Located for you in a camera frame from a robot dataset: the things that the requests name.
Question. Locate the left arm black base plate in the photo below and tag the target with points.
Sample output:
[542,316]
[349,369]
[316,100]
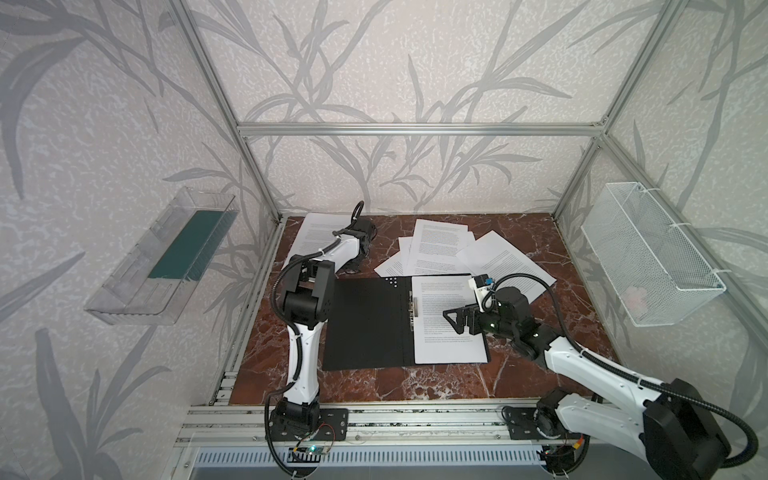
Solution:
[284,428]

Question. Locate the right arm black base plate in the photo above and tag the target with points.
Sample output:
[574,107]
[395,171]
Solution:
[526,423]

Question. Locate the aluminium cage frame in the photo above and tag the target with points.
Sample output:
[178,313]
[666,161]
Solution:
[417,107]

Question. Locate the metal folder clip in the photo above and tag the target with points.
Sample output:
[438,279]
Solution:
[412,310]

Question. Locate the blue and black file folder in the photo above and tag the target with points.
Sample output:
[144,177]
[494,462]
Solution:
[368,327]

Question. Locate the electronics board with wires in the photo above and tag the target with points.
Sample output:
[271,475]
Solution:
[302,459]
[560,461]

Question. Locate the white wire mesh basket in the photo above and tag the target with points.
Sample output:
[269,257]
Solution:
[639,244]

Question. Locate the pink object in basket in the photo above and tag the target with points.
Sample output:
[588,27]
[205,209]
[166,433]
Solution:
[635,300]

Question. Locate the aluminium front rail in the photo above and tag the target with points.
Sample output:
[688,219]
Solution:
[473,422]

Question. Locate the white printed paper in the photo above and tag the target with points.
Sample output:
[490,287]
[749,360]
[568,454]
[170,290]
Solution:
[493,255]
[316,232]
[435,340]
[434,248]

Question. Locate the white paper under centre stack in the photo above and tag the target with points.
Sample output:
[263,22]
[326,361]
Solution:
[394,266]

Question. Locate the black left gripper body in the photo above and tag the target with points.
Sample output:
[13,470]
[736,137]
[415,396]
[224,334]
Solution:
[360,228]

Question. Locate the left electronics board with wires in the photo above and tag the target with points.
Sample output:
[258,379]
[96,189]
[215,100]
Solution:
[302,459]

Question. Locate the right electronics board with wires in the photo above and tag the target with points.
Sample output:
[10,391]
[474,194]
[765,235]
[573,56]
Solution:
[560,461]

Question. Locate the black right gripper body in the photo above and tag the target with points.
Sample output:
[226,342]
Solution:
[471,318]

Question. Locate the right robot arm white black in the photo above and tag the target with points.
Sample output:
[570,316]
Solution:
[663,424]

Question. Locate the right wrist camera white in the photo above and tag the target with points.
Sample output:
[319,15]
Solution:
[482,288]

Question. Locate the clear plastic wall tray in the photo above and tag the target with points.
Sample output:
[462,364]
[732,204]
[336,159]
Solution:
[152,285]

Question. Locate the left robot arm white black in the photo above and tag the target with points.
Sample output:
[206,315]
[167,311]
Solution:
[301,298]

